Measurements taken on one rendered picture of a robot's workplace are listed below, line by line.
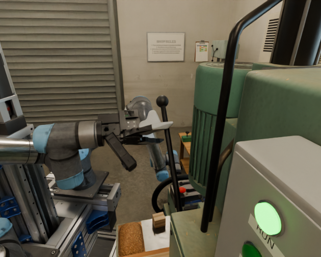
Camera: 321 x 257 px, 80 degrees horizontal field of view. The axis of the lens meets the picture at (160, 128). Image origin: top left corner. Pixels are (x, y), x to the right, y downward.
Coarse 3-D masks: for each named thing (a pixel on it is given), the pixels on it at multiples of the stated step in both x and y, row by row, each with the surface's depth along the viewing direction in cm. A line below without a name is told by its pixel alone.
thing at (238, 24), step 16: (272, 0) 21; (256, 16) 19; (240, 32) 18; (224, 64) 19; (224, 80) 20; (224, 96) 20; (224, 112) 21; (224, 160) 26; (208, 176) 24; (208, 192) 25; (208, 208) 26
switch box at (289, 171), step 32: (256, 160) 12; (288, 160) 12; (320, 160) 12; (256, 192) 12; (288, 192) 10; (320, 192) 10; (224, 224) 17; (288, 224) 10; (320, 224) 8; (224, 256) 17; (288, 256) 10; (320, 256) 8
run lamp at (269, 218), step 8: (264, 200) 11; (256, 208) 11; (264, 208) 11; (272, 208) 11; (256, 216) 12; (264, 216) 11; (272, 216) 10; (280, 216) 10; (264, 224) 11; (272, 224) 10; (280, 224) 10; (272, 232) 10; (280, 232) 10
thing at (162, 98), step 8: (160, 96) 52; (160, 104) 52; (168, 128) 50; (168, 136) 49; (168, 144) 49; (168, 152) 48; (176, 176) 46; (176, 184) 46; (176, 192) 45; (176, 200) 45; (176, 208) 44
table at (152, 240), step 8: (168, 208) 86; (168, 216) 78; (120, 224) 74; (144, 224) 74; (152, 224) 74; (168, 224) 74; (144, 232) 71; (152, 232) 71; (160, 232) 71; (168, 232) 71; (144, 240) 68; (152, 240) 68; (160, 240) 68; (168, 240) 68; (152, 248) 66
